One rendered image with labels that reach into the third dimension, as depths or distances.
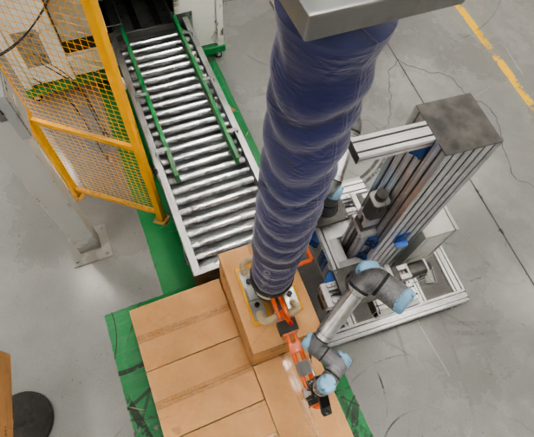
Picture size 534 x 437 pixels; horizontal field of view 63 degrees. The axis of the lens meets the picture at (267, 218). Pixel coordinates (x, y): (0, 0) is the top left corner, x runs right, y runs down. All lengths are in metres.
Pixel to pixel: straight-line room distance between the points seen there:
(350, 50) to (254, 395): 2.24
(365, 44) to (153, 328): 2.33
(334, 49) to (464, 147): 1.03
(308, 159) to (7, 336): 3.00
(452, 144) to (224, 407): 1.89
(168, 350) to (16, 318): 1.36
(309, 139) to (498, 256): 3.29
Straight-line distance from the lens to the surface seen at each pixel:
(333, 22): 0.72
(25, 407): 3.56
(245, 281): 2.46
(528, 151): 4.95
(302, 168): 1.14
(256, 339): 2.40
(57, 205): 3.09
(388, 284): 1.85
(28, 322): 3.72
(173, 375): 2.80
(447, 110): 1.87
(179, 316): 2.86
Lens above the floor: 3.30
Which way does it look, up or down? 63 degrees down
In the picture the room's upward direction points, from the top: 8 degrees clockwise
